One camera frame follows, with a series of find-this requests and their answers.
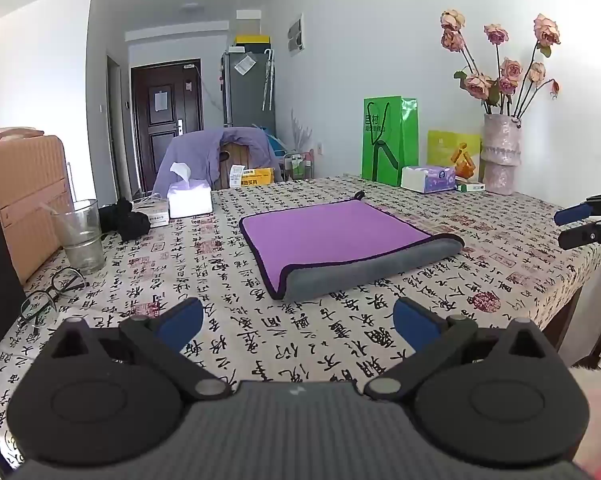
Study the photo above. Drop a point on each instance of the clear folded umbrella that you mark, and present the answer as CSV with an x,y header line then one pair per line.
x,y
268,80

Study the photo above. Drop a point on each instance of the paper sheet on refrigerator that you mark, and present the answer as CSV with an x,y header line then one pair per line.
x,y
245,65

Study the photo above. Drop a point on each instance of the yellow paper bag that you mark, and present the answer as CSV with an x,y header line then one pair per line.
x,y
443,152

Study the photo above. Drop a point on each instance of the white and purple tissue pack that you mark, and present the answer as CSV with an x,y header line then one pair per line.
x,y
425,179

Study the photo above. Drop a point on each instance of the small green and white box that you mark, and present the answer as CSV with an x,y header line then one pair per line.
x,y
470,186

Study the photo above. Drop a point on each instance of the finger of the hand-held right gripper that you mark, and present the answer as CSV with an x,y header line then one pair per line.
x,y
586,236
572,214

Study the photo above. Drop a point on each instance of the dried pink roses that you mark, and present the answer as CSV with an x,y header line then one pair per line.
x,y
478,85

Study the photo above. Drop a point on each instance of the clear drinking glass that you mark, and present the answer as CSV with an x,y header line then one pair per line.
x,y
80,240

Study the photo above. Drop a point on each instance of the paper sheet on door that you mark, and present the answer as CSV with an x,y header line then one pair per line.
x,y
161,101

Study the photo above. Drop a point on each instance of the black crumpled cloth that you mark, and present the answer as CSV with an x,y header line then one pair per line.
x,y
128,222

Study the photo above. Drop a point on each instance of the round ceiling light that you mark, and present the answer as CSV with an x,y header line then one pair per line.
x,y
192,6

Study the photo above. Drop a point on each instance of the small white flat box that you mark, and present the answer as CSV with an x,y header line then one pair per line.
x,y
153,214

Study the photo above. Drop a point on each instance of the white wall outlet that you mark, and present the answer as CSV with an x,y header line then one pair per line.
x,y
321,148

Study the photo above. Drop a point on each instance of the purple and grey towel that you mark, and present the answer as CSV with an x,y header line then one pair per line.
x,y
320,235

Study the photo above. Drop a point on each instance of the white dried plume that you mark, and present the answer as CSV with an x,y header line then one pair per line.
x,y
300,132

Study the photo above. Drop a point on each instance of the wooden chair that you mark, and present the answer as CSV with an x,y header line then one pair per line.
x,y
235,157

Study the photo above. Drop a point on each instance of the black rimmed eyeglasses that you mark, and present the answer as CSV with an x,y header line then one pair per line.
x,y
55,285

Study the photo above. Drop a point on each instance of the green paper shopping bag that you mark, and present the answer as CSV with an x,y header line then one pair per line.
x,y
388,145

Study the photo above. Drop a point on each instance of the chair with purple jacket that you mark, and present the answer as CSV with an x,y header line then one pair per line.
x,y
195,152

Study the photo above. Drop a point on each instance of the pink textured vase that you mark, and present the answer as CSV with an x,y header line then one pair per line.
x,y
501,155

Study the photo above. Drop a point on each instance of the dark brown door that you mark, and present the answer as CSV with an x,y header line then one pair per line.
x,y
165,140

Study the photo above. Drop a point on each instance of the small rack with bottles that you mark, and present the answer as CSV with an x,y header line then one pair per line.
x,y
298,165

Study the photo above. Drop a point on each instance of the beige suitcase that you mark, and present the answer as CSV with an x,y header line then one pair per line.
x,y
25,195

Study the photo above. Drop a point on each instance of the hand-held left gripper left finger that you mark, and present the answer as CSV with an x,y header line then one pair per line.
x,y
183,324

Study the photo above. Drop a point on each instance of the white tissue box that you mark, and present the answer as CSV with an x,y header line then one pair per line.
x,y
190,200

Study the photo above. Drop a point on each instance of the yellow storage box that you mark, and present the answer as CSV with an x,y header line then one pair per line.
x,y
253,42

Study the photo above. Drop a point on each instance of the yellow cardboard box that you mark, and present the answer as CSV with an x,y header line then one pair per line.
x,y
258,177

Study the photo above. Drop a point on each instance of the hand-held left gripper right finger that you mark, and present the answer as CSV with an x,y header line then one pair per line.
x,y
414,325

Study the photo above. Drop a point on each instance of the grey refrigerator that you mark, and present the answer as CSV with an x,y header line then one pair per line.
x,y
245,100

